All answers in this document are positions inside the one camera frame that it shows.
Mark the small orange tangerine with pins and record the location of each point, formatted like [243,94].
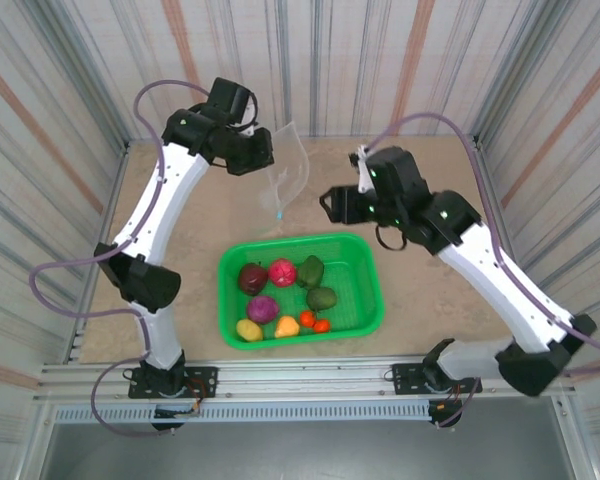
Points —
[322,326]

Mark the pink red round fruit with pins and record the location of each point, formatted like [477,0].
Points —
[283,272]

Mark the green plastic basket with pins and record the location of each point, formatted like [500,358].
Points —
[355,280]

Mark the yellow orange pear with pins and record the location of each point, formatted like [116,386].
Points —
[286,327]

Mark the purple cabbage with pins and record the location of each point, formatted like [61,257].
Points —
[263,310]

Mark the yellow lemon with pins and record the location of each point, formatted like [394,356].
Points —
[249,330]

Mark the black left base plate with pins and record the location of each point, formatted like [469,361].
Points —
[205,377]

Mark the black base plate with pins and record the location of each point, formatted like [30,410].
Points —
[205,377]
[405,375]

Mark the grey metal panel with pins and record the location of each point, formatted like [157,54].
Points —
[300,452]

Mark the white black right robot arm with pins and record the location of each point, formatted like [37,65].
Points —
[480,270]

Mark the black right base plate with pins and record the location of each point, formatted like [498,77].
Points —
[405,375]

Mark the green bell pepper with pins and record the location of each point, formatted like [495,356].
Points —
[311,271]

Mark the clear zip-top bag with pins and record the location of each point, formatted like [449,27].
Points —
[290,170]

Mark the dark green avocado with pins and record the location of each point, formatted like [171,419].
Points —
[322,299]

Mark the aluminium rail frame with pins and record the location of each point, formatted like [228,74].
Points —
[300,372]

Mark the dark red apple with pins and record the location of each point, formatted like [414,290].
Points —
[253,278]

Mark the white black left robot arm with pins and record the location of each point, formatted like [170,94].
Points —
[145,215]

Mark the small red tomatoes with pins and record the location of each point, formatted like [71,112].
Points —
[308,318]

